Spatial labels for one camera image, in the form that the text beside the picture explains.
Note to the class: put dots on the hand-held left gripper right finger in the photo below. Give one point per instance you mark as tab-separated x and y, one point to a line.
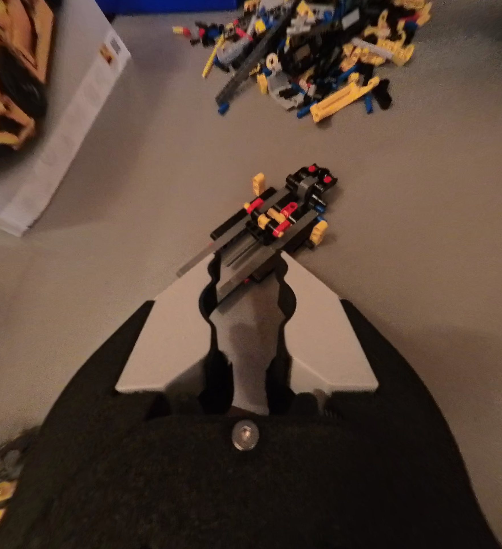
328	347

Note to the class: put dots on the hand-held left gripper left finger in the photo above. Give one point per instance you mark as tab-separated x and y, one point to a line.
169	343

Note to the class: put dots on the small yellow connector piece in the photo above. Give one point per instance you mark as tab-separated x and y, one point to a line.
319	231

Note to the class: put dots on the black grey brick chassis assembly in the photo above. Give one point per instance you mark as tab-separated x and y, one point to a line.
255	253

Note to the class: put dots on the white car instruction booklet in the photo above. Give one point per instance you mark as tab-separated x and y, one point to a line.
75	128

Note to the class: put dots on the pile of loose brick pieces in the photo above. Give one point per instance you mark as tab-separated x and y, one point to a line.
319	51

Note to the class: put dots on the blue plastic storage box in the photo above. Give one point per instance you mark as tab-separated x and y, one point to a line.
169	5

